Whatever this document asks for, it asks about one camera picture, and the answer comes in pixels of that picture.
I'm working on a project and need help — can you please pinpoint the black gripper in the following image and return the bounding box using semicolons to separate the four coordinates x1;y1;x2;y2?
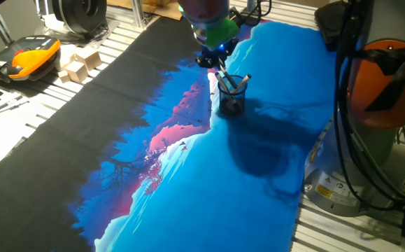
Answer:
194;36;241;70

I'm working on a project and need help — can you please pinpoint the black and grey pen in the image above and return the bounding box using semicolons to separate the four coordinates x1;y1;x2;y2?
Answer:
218;57;239;90

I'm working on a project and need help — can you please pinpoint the black mesh pen holder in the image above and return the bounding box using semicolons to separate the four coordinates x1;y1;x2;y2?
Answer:
218;74;248;118

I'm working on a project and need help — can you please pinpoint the white marker black cap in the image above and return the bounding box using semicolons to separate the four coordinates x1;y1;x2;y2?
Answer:
229;73;253;95
215;71;240;106

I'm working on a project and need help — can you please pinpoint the brown cardboard sheet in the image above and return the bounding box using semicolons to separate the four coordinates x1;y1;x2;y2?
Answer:
106;0;185;21

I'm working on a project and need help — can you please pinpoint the black pouch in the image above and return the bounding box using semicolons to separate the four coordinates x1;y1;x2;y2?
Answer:
313;1;345;52

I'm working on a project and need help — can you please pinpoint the large wooden block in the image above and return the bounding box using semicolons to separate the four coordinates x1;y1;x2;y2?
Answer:
64;61;89;84
74;47;103;72

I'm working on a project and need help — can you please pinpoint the black round spool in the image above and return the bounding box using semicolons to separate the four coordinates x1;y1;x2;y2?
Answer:
50;0;108;36

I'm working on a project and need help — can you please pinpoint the printed landscape cloth mat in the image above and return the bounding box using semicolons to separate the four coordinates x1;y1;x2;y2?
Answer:
0;5;341;252

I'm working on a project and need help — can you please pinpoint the pale wooden block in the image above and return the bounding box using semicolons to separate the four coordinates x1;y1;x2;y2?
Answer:
57;43;79;71

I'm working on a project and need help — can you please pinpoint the small wooden block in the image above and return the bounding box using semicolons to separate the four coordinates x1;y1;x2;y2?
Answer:
57;69;71;84

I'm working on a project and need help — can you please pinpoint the orange and black teach pendant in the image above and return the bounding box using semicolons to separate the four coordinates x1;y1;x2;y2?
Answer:
0;34;62;84

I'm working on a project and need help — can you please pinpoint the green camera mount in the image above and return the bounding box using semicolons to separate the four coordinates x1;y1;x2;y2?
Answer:
191;17;241;50

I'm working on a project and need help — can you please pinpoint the metal post foot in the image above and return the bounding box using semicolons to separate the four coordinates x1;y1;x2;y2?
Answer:
239;0;271;22

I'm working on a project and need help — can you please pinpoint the upright aluminium post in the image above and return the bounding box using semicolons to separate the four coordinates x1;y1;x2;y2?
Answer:
130;0;147;29

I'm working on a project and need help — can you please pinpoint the black cable with inline connector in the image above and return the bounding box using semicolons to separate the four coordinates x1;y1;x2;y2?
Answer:
332;0;405;211

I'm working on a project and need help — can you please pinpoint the black strap on arm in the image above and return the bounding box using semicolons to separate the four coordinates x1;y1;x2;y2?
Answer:
354;46;405;113

